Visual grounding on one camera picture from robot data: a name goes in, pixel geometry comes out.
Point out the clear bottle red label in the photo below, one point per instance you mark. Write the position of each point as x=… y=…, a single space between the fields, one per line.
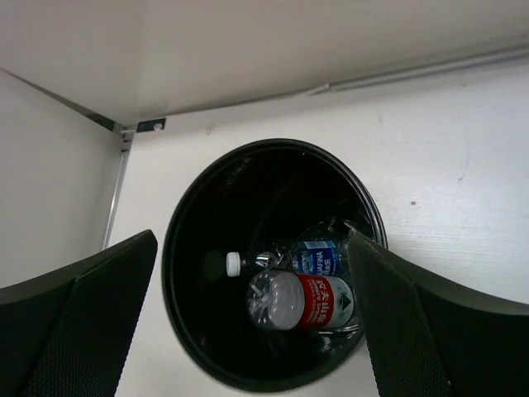
x=279 y=300

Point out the clear bottle light blue label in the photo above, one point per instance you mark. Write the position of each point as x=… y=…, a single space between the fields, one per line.
x=320 y=250

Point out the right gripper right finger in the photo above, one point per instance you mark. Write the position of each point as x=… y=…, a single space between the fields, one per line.
x=430 y=336

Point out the black plastic bin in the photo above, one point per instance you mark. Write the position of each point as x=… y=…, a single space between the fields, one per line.
x=270 y=189

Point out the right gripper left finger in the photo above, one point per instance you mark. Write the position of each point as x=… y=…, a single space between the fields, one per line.
x=68 y=332

